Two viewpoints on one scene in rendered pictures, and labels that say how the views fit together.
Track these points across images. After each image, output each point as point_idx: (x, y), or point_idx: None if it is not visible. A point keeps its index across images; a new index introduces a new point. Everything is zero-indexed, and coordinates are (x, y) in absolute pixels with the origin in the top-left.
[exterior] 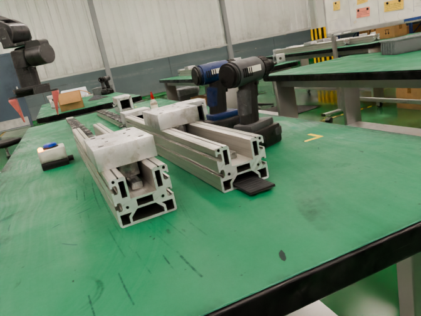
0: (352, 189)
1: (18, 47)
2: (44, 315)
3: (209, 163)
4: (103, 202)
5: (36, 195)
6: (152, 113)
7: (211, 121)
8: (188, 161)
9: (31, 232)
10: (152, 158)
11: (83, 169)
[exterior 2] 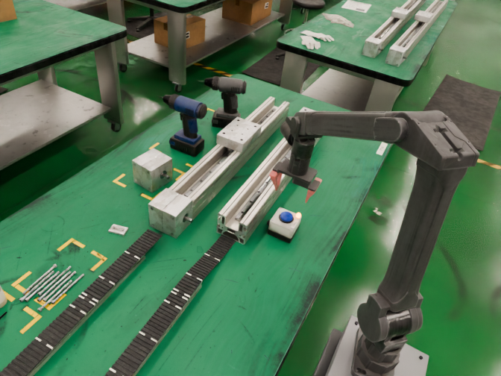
0: (271, 96)
1: (303, 138)
2: None
3: (285, 113)
4: (313, 149)
5: (328, 186)
6: (253, 131)
7: (200, 140)
8: (273, 127)
9: (347, 156)
10: None
11: (283, 195)
